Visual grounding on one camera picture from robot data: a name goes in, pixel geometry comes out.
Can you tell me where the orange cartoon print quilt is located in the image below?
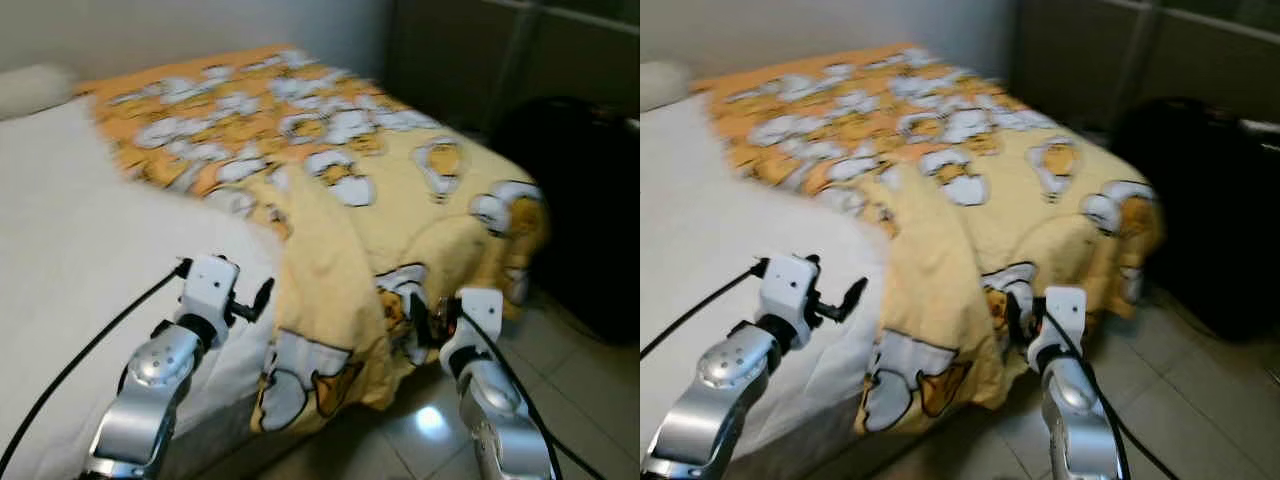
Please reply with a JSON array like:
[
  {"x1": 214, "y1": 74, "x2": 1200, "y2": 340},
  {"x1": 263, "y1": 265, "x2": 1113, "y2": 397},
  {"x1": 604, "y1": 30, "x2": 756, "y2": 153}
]
[
  {"x1": 78, "y1": 43, "x2": 553, "y2": 437},
  {"x1": 695, "y1": 43, "x2": 1166, "y2": 437}
]

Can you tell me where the white quilted mattress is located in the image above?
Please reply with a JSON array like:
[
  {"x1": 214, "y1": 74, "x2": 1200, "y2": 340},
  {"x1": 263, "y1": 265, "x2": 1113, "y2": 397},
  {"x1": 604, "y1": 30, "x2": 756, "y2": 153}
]
[
  {"x1": 0, "y1": 95, "x2": 286, "y2": 480},
  {"x1": 640, "y1": 90, "x2": 891, "y2": 480}
]

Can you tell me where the black suitcase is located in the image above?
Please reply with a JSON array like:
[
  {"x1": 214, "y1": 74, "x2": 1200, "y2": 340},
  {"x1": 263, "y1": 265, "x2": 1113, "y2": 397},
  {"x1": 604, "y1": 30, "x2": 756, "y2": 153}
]
[
  {"x1": 488, "y1": 95, "x2": 641, "y2": 347},
  {"x1": 1110, "y1": 95, "x2": 1280, "y2": 346}
]

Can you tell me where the dark panelled wardrobe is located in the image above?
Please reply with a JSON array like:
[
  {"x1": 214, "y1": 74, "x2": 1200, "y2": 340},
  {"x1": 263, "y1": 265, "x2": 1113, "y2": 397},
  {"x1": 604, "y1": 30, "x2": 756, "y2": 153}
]
[
  {"x1": 1010, "y1": 0, "x2": 1280, "y2": 136},
  {"x1": 385, "y1": 0, "x2": 641, "y2": 136}
]

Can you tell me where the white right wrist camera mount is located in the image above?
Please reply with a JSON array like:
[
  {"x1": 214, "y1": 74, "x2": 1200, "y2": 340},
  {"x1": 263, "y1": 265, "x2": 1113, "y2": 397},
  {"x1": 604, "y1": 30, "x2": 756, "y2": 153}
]
[
  {"x1": 1028, "y1": 286, "x2": 1089, "y2": 373},
  {"x1": 440, "y1": 288, "x2": 505, "y2": 373}
]

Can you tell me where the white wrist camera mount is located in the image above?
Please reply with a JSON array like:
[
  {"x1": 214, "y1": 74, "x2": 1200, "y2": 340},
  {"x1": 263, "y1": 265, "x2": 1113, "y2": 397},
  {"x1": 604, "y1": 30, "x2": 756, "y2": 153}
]
[
  {"x1": 1028, "y1": 286, "x2": 1089, "y2": 373},
  {"x1": 757, "y1": 254, "x2": 823, "y2": 326},
  {"x1": 440, "y1": 288, "x2": 505, "y2": 373},
  {"x1": 178, "y1": 254, "x2": 242, "y2": 326}
]

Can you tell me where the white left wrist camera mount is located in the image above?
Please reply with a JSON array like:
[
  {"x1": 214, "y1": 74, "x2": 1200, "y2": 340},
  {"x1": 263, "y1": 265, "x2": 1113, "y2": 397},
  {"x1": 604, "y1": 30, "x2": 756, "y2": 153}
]
[
  {"x1": 757, "y1": 254, "x2": 823, "y2": 326},
  {"x1": 178, "y1": 254, "x2": 242, "y2": 326}
]

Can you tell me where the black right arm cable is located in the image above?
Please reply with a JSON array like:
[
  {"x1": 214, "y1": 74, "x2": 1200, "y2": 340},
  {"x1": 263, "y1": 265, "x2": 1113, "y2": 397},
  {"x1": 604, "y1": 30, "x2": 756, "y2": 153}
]
[
  {"x1": 462, "y1": 310, "x2": 609, "y2": 480},
  {"x1": 1045, "y1": 310, "x2": 1181, "y2": 480}
]

